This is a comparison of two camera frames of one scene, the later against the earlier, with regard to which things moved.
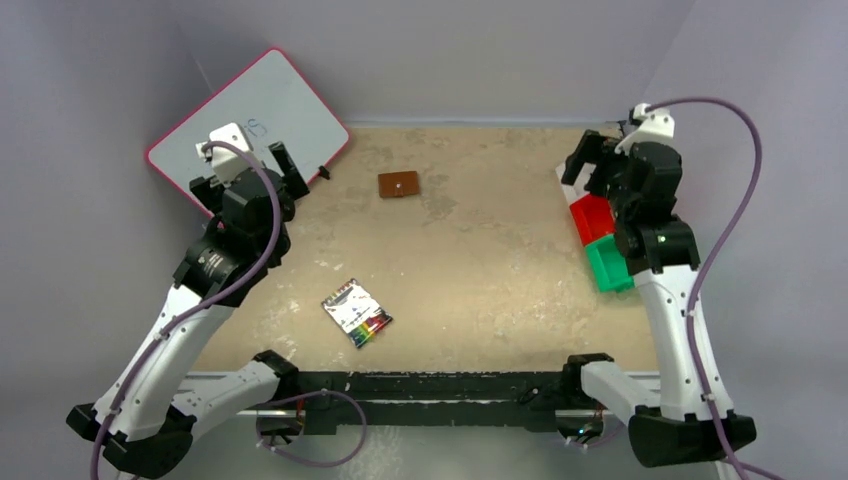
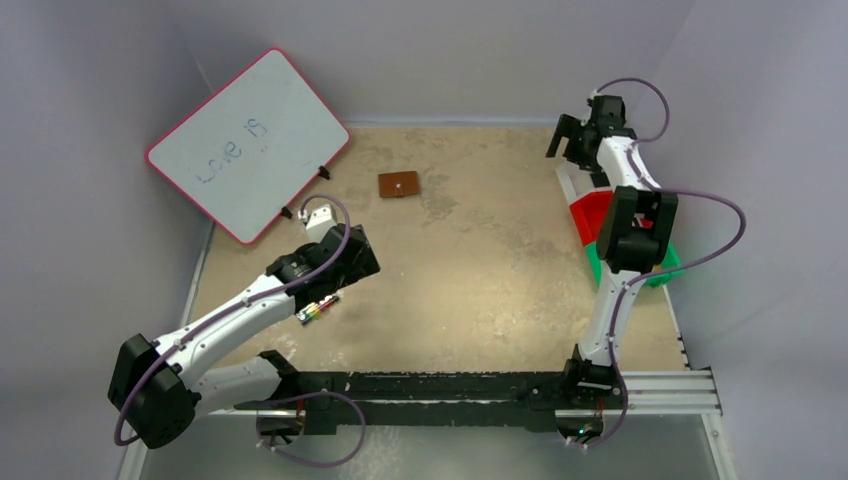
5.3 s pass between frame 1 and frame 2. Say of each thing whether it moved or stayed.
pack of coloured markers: moved
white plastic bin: stayed
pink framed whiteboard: stayed
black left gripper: moved
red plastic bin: stayed
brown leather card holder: stayed
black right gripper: moved
